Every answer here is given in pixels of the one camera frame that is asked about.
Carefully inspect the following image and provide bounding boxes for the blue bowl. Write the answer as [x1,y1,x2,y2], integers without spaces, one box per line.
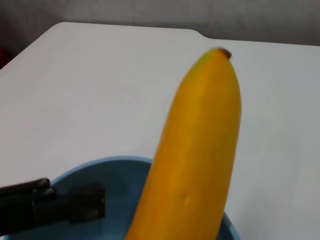
[7,155,241,240]

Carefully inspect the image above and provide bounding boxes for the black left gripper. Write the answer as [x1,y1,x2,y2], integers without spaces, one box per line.
[0,177,106,237]

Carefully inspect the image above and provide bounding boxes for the yellow banana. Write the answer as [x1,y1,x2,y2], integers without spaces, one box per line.
[124,46,243,240]

